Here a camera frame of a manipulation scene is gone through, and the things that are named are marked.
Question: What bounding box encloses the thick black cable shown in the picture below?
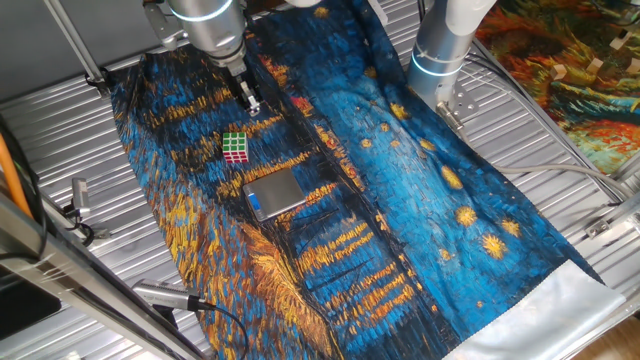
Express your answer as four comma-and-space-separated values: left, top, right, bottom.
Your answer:
0, 114, 49, 261

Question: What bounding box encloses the thin metal rod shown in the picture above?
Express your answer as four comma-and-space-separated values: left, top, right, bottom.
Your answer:
42, 0, 111, 99

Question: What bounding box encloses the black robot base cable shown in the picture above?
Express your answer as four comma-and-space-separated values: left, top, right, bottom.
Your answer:
464, 52, 624, 206

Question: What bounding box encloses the silver digital pocket scale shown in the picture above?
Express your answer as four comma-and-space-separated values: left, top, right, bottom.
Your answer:
242, 168, 307, 223

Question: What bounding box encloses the black camera cable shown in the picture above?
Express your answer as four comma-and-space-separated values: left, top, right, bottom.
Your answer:
199, 302, 250, 360

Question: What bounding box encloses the white plastic strip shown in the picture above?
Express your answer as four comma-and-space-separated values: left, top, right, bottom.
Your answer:
368, 0, 390, 27

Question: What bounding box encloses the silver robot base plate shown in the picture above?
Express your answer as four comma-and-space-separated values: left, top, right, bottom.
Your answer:
434, 82, 481, 126

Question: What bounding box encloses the green white red Rubik's cube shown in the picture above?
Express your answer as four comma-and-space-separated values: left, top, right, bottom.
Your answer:
222, 131, 250, 165

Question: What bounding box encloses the aluminium profile bracket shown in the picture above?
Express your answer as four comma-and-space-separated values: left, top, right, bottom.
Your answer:
584, 192, 640, 241

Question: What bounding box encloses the orange cable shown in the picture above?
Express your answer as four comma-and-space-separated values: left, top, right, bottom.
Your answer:
0, 134, 34, 219

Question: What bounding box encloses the small grey camera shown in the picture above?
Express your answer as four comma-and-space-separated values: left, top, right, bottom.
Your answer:
71, 177, 92, 219

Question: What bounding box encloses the black monitor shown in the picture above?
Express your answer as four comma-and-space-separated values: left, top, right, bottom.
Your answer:
0, 264, 64, 341

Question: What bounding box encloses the aluminium frame bar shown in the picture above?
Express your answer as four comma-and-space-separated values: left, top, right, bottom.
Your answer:
0, 194, 201, 360

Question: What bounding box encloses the silver depth camera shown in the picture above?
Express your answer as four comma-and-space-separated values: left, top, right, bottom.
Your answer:
132, 278, 214, 314

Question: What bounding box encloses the orange teal painted cloth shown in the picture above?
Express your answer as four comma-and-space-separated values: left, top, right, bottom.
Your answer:
474, 0, 640, 176

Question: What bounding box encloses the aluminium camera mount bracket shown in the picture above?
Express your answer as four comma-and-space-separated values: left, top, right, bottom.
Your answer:
59, 202, 112, 246

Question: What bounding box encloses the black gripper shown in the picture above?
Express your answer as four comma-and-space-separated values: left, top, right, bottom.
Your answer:
228, 67, 262, 118

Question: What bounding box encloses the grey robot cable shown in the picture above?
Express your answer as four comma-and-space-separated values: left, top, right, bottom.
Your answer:
437, 102, 634, 199

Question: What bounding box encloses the blue starry night painted cloth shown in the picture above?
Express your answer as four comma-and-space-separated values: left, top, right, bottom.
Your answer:
109, 0, 627, 360

